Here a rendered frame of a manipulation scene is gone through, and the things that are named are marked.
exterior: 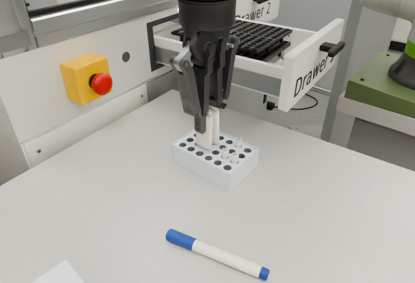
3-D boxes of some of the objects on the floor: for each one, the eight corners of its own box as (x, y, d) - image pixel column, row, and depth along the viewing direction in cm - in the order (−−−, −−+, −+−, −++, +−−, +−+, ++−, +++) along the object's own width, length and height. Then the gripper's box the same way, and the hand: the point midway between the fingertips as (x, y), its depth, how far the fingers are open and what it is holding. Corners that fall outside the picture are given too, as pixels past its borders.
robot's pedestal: (398, 270, 123) (496, 89, 81) (374, 337, 104) (486, 143, 62) (322, 229, 139) (372, 60, 97) (289, 280, 120) (333, 96, 78)
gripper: (192, 8, 35) (197, 176, 48) (260, -11, 44) (249, 134, 57) (146, -1, 39) (162, 156, 52) (217, -17, 48) (215, 120, 61)
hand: (207, 126), depth 53 cm, fingers closed, pressing on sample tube
